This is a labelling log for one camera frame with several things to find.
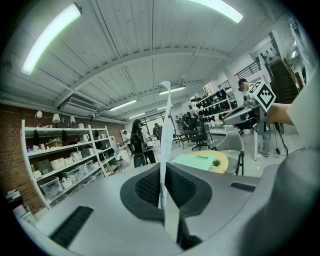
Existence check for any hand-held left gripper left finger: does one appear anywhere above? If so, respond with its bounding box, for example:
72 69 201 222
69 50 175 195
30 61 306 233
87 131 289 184
18 161 187 256

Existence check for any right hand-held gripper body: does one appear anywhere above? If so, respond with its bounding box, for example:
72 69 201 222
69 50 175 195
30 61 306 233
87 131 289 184
243 79 277 134

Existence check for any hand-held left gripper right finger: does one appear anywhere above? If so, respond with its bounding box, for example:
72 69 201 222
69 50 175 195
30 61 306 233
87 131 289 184
164 161 266 256

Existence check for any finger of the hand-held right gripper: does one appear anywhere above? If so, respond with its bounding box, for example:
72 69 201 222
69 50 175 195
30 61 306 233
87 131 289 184
221 105 251 126

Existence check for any white A4 paper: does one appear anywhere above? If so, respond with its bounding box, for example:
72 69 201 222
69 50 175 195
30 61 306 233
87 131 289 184
157 80 181 243

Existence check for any person's right forearm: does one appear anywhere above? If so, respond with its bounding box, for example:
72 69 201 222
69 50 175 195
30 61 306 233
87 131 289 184
267 102 301 126

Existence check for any white display shelf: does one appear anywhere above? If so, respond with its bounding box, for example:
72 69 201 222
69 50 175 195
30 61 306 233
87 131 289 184
194 88 239 124

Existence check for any row of black gear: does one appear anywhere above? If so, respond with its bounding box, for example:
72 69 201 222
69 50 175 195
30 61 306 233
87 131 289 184
196 90 237 118

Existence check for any grey padded chair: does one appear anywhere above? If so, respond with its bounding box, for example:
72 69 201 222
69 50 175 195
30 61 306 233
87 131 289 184
212 132 245 176

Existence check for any dark staircase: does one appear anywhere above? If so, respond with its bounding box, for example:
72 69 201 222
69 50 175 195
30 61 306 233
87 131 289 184
264 58 301 104

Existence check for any black metal railing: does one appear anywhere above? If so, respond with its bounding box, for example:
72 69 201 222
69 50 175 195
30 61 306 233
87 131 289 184
234 59 262 79

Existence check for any black office chair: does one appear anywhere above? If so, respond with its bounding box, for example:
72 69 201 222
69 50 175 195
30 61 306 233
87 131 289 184
190 117 211 151

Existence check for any round wooden table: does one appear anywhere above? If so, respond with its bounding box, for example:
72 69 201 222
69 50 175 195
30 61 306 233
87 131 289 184
188 149 230 175

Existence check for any dark wooden table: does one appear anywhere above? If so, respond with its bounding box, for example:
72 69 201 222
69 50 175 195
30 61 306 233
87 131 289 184
174 132 194 150

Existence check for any clear plastic storage bin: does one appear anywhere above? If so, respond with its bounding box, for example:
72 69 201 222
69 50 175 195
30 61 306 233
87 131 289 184
38 176 64 200

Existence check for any person's grey t-shirt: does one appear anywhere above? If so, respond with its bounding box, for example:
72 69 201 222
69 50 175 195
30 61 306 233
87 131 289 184
239 72 320 256

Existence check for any white storage box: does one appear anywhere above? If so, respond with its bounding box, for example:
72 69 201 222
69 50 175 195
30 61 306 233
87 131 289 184
49 157 67 171

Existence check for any white shelving unit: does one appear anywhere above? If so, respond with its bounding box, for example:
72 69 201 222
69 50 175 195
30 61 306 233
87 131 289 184
21 119 119 210

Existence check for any white ceiling air conditioner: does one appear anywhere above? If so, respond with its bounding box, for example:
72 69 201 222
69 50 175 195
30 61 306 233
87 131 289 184
59 93 100 117

